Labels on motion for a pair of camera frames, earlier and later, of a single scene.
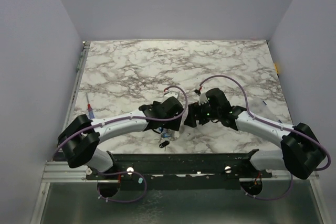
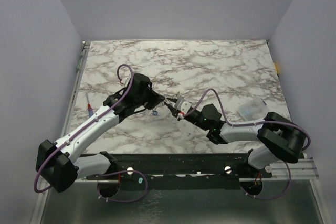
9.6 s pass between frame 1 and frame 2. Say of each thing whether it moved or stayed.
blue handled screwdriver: stayed
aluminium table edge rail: stayed
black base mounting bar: stayed
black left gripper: moved
